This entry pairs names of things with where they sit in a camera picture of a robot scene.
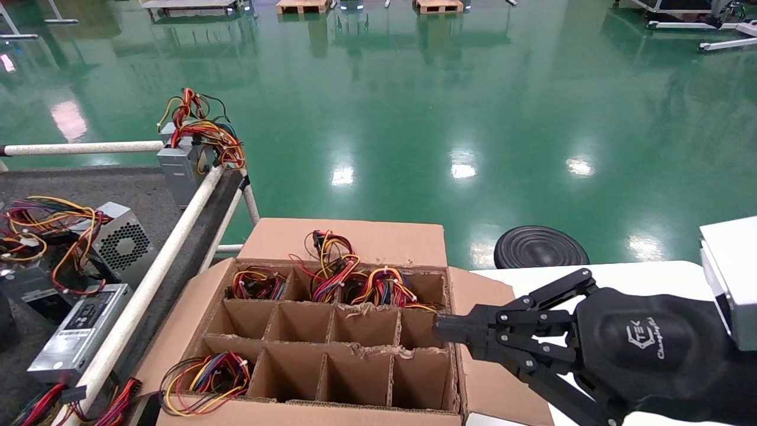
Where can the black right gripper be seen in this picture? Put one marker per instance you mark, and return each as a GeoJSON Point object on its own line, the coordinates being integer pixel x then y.
{"type": "Point", "coordinates": [650, 349]}

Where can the brown cardboard box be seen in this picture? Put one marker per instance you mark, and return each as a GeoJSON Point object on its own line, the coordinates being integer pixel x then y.
{"type": "Point", "coordinates": [366, 239]}

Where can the black round ribbed disc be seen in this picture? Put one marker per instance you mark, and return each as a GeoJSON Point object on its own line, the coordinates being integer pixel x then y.
{"type": "Point", "coordinates": [538, 245]}

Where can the dark equipment case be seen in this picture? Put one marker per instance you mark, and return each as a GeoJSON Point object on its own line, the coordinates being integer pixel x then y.
{"type": "Point", "coordinates": [680, 5]}

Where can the power supply with fan grille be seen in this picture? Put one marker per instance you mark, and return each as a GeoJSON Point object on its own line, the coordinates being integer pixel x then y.
{"type": "Point", "coordinates": [121, 242]}

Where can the power supply with printed label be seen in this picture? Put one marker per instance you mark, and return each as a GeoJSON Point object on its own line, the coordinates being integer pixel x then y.
{"type": "Point", "coordinates": [83, 331]}

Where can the grey platform table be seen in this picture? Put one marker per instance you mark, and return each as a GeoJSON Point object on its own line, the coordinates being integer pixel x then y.
{"type": "Point", "coordinates": [189, 5]}

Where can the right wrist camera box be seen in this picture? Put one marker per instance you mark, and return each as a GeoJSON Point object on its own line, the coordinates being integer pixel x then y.
{"type": "Point", "coordinates": [733, 278]}

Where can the white metal floor frame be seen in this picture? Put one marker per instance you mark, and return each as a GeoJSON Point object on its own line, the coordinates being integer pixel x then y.
{"type": "Point", "coordinates": [727, 44]}

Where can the white pipe frame cart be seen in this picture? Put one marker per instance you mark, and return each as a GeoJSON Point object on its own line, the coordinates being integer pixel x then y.
{"type": "Point", "coordinates": [177, 236]}

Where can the white table leg frame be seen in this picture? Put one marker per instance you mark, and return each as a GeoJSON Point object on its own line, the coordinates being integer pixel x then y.
{"type": "Point", "coordinates": [23, 36]}

